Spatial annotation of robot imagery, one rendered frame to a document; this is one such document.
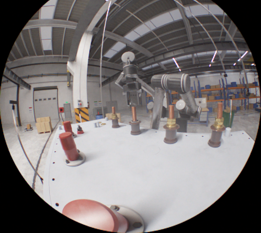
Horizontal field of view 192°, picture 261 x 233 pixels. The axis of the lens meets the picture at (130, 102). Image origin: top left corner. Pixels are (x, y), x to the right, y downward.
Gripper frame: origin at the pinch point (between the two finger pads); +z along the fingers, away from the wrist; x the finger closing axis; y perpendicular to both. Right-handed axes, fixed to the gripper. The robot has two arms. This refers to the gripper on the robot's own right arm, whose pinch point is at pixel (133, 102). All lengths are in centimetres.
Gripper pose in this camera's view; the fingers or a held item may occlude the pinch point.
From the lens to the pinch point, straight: 56.0
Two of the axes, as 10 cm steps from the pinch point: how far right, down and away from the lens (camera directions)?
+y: 5.7, -0.6, 8.2
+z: 0.9, 10.0, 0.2
